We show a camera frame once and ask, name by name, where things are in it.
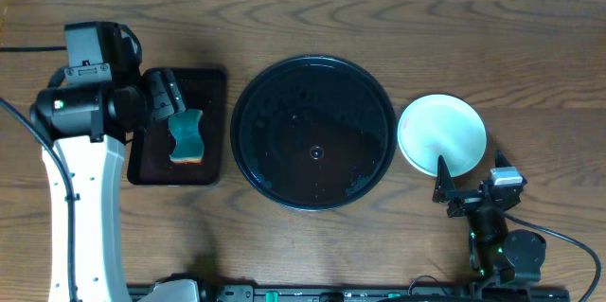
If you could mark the rectangular black water tray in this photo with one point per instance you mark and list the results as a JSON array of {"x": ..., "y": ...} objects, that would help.
[{"x": 149, "y": 163}]

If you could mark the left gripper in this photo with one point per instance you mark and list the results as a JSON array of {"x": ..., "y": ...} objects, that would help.
[{"x": 161, "y": 96}]

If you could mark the round black serving tray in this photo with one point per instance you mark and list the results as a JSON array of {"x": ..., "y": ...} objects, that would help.
[{"x": 313, "y": 132}]

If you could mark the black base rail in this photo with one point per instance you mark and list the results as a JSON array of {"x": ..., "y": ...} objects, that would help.
[{"x": 424, "y": 291}]

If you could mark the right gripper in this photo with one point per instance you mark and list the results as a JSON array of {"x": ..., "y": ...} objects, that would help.
[{"x": 460, "y": 198}]

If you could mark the light blue plate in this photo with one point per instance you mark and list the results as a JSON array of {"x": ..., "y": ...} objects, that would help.
[{"x": 440, "y": 125}]

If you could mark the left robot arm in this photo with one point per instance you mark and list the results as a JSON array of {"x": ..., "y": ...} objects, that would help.
[{"x": 84, "y": 115}]

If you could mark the green scouring sponge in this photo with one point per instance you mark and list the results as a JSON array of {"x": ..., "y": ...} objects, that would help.
[{"x": 189, "y": 145}]

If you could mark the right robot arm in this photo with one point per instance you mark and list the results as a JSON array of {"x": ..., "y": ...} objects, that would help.
[{"x": 504, "y": 259}]

